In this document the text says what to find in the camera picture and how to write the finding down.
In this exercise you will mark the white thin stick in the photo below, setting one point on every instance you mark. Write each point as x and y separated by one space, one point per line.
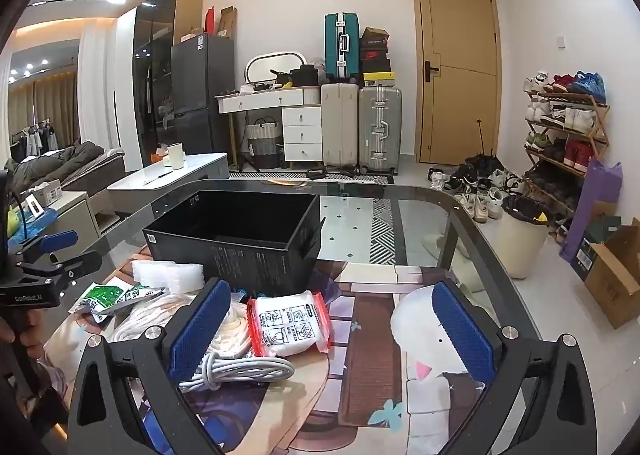
157 178

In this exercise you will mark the grey white coffee table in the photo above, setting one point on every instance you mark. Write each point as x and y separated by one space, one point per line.
150 180

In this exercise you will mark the dark grey refrigerator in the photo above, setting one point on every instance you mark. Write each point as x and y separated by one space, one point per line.
200 85

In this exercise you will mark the pile of shoes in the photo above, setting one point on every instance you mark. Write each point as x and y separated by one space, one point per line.
480 205

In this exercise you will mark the wooden door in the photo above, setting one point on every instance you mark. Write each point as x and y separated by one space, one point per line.
460 100

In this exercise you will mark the teal suitcase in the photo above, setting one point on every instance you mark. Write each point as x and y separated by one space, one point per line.
335 45

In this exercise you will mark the white curtain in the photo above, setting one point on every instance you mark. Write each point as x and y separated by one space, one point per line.
97 85

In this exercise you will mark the oval white mirror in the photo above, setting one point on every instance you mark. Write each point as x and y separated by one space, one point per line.
265 67

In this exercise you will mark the wooden shoe rack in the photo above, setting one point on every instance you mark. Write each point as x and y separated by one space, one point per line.
552 160

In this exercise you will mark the woven laundry basket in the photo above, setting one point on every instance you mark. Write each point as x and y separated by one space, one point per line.
262 145

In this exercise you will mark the beige slipper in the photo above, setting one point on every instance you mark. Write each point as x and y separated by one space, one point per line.
440 242

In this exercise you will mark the tall cardboard box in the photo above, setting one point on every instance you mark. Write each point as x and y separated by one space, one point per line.
228 22

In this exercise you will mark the black cardboard box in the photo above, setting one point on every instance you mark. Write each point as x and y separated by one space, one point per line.
240 260

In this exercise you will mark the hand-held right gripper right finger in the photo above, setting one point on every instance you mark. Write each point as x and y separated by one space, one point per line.
462 330

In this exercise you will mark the red-edged white packet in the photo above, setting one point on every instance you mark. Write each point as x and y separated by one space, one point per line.
290 325

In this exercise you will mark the grey side cabinet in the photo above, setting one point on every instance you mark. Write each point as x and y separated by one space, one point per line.
80 210

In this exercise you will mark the beige suitcase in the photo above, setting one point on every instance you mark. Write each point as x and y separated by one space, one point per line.
340 125

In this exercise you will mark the white dressing table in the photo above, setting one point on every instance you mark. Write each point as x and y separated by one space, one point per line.
300 125

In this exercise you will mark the printed cartoon desk mat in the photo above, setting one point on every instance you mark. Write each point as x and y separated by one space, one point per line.
360 385

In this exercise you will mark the beige trash bin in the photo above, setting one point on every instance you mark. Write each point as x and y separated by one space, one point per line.
520 245

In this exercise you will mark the person's left hand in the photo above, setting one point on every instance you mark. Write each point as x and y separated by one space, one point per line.
6 331

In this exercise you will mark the yellow black shoe box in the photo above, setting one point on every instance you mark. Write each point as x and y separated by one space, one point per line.
378 78

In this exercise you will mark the green white packet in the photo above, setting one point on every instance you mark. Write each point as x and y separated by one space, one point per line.
137 295
102 297

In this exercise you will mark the brown black shoe box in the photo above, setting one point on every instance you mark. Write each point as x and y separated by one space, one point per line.
375 37

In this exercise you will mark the black umbrella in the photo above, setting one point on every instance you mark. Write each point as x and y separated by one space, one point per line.
482 162

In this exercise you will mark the beige curtain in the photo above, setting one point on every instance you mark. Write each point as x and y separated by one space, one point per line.
45 100

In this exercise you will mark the black handheld appliance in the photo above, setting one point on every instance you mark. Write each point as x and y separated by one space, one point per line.
315 172

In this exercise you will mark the open cardboard box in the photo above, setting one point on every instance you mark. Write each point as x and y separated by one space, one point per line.
610 280

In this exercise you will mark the clothes rack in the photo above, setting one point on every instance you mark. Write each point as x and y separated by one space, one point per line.
35 140

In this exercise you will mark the grey sofa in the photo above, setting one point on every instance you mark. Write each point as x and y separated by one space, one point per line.
95 170

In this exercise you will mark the white foam packet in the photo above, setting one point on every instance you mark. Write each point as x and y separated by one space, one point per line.
170 275

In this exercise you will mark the blue plastic bag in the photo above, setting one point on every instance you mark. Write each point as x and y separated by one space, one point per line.
32 227

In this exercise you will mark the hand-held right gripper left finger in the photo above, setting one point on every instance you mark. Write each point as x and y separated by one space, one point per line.
200 330

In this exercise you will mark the white cup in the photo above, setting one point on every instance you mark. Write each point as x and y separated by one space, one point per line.
176 157

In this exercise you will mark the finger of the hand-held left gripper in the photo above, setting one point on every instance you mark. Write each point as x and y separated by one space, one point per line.
75 262
57 238

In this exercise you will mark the silver suitcase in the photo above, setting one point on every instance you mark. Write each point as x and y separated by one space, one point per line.
380 125

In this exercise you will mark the orange tissue box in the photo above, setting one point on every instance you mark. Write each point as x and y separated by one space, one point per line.
161 154

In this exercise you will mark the tall dark glass cabinet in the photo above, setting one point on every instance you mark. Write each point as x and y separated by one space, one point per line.
155 60

